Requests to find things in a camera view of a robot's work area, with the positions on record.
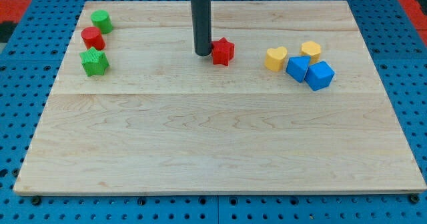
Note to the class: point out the red star block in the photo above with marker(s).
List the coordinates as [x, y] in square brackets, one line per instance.
[222, 51]

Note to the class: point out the wooden board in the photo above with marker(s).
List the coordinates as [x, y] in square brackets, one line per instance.
[163, 121]

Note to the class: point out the yellow heart block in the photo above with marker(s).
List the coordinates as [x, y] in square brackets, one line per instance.
[275, 57]

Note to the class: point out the blue triangle block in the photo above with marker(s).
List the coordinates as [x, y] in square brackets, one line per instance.
[297, 67]

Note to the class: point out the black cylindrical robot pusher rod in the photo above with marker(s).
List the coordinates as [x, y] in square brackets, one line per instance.
[201, 20]

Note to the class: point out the blue cube block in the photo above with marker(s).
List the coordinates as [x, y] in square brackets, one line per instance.
[319, 75]

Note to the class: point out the yellow hexagon block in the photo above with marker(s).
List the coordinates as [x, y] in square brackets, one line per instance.
[311, 49]

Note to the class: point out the green star block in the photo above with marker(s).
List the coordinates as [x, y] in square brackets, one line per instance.
[94, 62]

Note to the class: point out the red cylinder block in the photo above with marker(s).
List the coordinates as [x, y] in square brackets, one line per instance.
[92, 37]

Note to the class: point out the green cylinder block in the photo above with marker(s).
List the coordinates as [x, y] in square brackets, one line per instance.
[101, 19]

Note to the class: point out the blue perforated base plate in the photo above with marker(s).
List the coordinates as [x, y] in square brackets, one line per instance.
[31, 60]

